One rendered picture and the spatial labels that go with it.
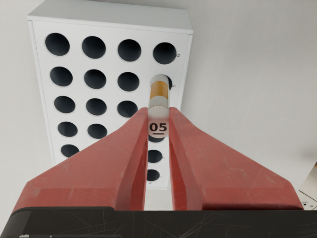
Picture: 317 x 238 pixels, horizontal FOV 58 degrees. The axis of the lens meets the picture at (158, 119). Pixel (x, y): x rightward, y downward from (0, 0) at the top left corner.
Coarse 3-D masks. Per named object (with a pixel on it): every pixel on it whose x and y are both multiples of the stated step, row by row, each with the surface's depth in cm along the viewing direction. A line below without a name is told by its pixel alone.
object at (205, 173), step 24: (192, 144) 8; (216, 144) 8; (192, 168) 6; (216, 168) 6; (240, 168) 6; (264, 168) 6; (192, 192) 6; (216, 192) 5; (240, 192) 5; (264, 192) 5; (288, 192) 5
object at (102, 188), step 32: (128, 128) 9; (64, 160) 7; (96, 160) 7; (128, 160) 7; (32, 192) 5; (64, 192) 5; (96, 192) 5; (128, 192) 7; (32, 224) 5; (64, 224) 5; (96, 224) 5; (128, 224) 5; (160, 224) 5; (192, 224) 5; (224, 224) 5; (256, 224) 5; (288, 224) 5
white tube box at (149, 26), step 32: (64, 0) 17; (32, 32) 15; (64, 32) 15; (96, 32) 15; (128, 32) 15; (160, 32) 15; (192, 32) 15; (64, 64) 16; (96, 64) 16; (128, 64) 16; (160, 64) 16; (64, 96) 19; (96, 96) 17; (128, 96) 17; (64, 128) 19; (96, 128) 20; (160, 160) 20
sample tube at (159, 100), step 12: (156, 84) 15; (168, 84) 16; (156, 96) 14; (168, 96) 15; (156, 108) 13; (168, 108) 14; (156, 120) 13; (168, 120) 13; (156, 132) 13; (168, 132) 13
